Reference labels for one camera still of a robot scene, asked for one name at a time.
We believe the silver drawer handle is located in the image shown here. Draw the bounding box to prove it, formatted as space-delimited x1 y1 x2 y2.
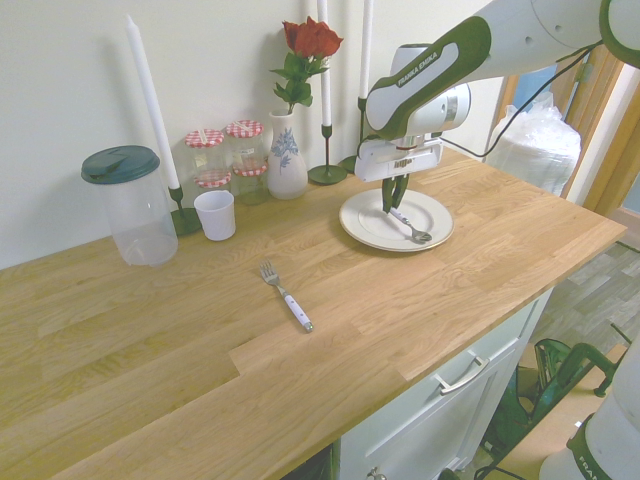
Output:
433 355 491 397

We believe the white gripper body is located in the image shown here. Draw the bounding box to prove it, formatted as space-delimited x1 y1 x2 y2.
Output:
354 138 445 183

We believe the white plastic cup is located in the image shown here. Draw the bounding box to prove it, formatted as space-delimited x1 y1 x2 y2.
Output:
193 189 236 243

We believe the white-handled metal spoon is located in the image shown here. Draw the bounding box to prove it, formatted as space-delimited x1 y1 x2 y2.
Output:
389 207 433 245

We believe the white-handled metal fork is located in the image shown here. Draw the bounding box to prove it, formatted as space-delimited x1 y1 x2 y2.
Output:
258 260 316 334

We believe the white vase blue flower print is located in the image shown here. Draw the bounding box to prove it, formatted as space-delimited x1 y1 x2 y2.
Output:
266 109 310 201

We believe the white kitchen cabinet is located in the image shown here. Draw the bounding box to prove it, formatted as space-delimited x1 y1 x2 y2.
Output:
279 284 557 480

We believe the wooden door frame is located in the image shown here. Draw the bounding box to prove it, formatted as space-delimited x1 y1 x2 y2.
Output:
497 47 640 214

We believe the red rose with leaves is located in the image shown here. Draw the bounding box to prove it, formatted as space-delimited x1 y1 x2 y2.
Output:
269 16 345 116

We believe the glass jar red checked lid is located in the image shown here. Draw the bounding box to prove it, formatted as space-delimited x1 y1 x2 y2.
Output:
225 119 270 206
184 129 234 195

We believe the roll of clear bubble wrap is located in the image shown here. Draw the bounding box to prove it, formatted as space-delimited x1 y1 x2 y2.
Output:
486 92 584 202

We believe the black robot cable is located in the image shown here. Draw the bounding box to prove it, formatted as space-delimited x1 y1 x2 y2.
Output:
438 41 604 159

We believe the long white candle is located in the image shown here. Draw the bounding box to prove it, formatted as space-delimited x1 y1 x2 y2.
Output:
125 14 181 191
358 0 375 100
317 0 333 127

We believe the white gold-rimmed plate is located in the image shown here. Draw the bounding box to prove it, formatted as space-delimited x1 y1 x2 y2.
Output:
338 188 455 255

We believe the dark green candle holder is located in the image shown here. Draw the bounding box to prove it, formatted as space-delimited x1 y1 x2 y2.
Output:
339 97 372 174
307 123 348 187
167 186 204 237

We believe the clear jug with teal lid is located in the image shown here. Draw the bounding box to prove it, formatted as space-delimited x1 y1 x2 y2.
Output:
80 144 180 269

